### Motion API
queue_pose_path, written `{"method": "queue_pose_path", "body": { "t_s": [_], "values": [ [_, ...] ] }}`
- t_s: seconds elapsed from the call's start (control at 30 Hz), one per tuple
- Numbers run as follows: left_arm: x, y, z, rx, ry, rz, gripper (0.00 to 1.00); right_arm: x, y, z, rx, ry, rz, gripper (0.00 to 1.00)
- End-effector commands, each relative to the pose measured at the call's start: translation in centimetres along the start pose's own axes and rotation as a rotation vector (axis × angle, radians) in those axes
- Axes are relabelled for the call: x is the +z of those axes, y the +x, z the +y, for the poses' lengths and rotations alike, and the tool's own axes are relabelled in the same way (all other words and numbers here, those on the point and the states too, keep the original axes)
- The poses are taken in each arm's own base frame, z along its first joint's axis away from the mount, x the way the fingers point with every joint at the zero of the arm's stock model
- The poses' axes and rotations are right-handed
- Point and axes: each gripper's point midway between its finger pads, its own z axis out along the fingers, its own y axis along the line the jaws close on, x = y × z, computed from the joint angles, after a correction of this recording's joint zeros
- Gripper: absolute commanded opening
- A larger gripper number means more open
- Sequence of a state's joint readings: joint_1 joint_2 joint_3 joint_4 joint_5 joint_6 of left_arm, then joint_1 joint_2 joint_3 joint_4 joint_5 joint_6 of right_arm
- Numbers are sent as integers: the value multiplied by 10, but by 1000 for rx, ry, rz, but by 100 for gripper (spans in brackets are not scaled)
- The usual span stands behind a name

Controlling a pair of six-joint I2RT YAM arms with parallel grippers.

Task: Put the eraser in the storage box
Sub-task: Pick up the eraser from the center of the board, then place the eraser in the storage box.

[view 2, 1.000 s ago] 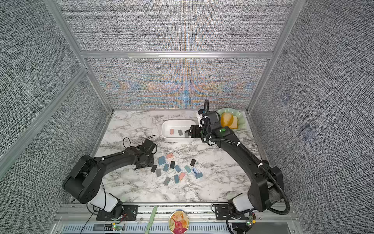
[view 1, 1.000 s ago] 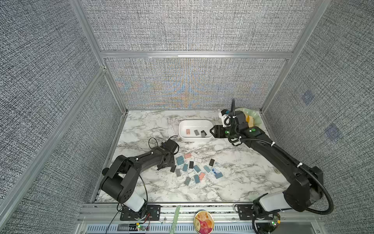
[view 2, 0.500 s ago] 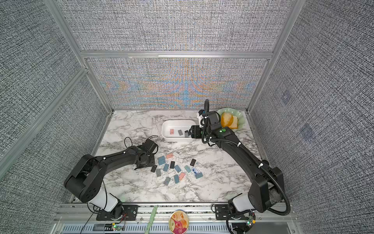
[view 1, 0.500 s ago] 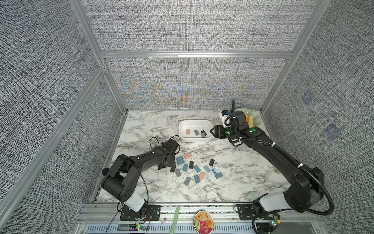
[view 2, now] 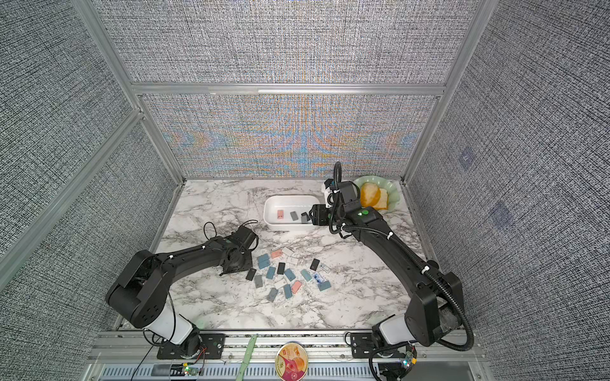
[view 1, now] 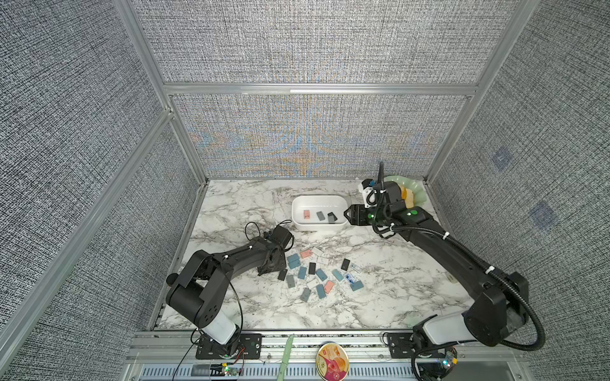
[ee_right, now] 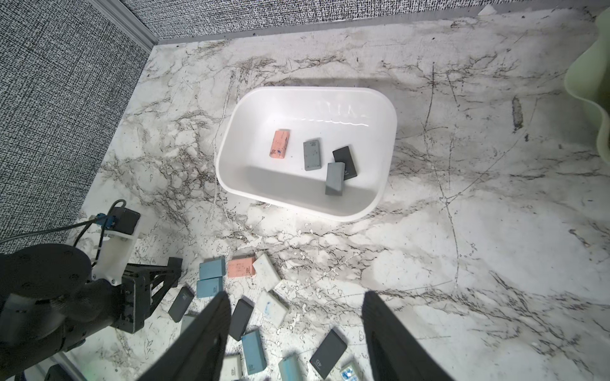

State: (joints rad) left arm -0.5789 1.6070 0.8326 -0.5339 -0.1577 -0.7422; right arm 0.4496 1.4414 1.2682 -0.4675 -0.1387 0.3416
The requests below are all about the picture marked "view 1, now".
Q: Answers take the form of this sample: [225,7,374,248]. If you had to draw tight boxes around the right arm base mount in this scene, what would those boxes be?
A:
[382,331,438,359]

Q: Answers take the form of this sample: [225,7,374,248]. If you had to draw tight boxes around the teal eraser upper left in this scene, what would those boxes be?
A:
[287,253,301,269]

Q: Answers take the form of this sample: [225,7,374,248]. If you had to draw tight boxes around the teal eraser far right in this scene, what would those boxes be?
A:
[350,281,364,291]

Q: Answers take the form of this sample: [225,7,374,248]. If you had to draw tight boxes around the green strip on rail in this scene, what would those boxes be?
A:
[276,334,295,381]

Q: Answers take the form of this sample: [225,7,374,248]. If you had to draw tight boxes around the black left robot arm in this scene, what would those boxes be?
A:
[165,233,294,345]

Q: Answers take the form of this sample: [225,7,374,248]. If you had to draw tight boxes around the green scalloped plate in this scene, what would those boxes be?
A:
[384,176,427,207]

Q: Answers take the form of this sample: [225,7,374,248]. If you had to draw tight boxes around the white eraser upper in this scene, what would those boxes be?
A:
[311,248,324,257]

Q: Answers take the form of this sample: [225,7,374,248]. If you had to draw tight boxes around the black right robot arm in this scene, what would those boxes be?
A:
[344,204,546,352]

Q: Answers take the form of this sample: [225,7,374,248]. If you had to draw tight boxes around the round colourful tin lid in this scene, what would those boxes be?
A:
[315,342,350,381]

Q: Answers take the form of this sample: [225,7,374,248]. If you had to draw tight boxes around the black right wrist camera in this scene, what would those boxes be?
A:
[357,179,408,212]

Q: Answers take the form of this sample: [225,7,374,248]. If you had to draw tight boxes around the teal eraser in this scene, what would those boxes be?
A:
[331,269,344,282]
[287,253,301,269]
[350,281,364,291]
[298,267,308,279]
[315,268,328,282]
[315,284,327,299]

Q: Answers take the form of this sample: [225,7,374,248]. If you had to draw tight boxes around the white storage box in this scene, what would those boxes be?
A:
[291,195,348,232]

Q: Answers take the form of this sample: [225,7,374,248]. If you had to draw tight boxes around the teal eraser centre left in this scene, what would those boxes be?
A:
[298,267,308,279]

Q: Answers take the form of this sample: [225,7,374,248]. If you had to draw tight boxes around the teal eraser right centre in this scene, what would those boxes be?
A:
[331,269,344,282]

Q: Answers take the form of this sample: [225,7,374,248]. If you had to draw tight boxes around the bread pieces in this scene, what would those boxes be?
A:
[401,188,415,209]

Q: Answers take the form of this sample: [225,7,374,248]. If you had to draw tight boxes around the teal eraser bottom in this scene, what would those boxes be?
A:
[315,284,327,299]

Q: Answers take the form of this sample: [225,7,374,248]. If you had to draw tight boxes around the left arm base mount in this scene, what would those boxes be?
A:
[195,333,263,362]

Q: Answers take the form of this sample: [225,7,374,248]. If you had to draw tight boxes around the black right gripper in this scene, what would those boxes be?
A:
[342,204,392,230]

